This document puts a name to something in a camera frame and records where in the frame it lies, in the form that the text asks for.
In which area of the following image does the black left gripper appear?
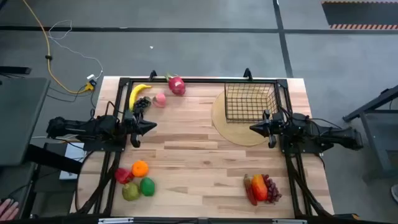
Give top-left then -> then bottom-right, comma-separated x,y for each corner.
123,111 -> 157,149

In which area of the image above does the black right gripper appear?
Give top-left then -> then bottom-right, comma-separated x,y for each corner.
249,109 -> 285,149

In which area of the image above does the black wire basket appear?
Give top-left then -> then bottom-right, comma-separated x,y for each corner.
224,82 -> 280,124

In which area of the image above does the black grape bunch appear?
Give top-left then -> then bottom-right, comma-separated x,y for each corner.
132,96 -> 152,113

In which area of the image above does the pink peach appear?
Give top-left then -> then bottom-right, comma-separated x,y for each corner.
152,92 -> 167,109

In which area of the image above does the yellow banana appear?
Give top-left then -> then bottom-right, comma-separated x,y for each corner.
129,83 -> 152,111

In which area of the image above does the orange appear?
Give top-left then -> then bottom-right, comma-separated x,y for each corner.
131,160 -> 150,178

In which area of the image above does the pink dragon fruit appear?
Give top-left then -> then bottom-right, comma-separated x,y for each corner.
164,73 -> 187,96

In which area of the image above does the red bell pepper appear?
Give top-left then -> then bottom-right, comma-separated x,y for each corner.
114,167 -> 135,185

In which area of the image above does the green lime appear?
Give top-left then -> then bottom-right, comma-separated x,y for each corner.
139,177 -> 156,197

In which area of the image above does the orange red mango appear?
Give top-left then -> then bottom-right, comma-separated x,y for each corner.
251,174 -> 269,202

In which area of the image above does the red grape bunch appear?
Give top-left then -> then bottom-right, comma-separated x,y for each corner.
262,174 -> 283,205

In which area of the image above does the red chili pepper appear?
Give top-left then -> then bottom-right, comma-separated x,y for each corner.
243,173 -> 258,207

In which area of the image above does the green pear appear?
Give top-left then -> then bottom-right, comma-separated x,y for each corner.
121,182 -> 141,202

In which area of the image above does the round woven placemat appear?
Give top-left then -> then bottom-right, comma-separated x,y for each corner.
211,90 -> 280,147

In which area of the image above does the white box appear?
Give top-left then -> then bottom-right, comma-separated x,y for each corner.
58,142 -> 86,180

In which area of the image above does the black desk beam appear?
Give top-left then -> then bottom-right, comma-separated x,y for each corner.
26,144 -> 83,175

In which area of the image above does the black table stand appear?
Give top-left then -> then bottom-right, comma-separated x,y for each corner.
343,84 -> 398,181

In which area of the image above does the grey desk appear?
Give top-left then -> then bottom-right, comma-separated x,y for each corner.
0,77 -> 51,167

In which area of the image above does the black flat bar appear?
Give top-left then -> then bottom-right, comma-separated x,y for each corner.
0,66 -> 32,75

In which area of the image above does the black hazard striped mat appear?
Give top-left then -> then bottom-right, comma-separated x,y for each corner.
321,1 -> 398,30

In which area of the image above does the person's hand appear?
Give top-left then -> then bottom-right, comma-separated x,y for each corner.
0,198 -> 20,222

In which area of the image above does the black metal table frame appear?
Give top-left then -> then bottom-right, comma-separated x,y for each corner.
71,77 -> 333,218

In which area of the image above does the silver metal bracket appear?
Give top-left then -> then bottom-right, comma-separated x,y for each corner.
98,217 -> 134,224
272,218 -> 308,224

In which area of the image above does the thin white cable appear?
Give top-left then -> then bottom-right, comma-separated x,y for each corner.
48,19 -> 104,80

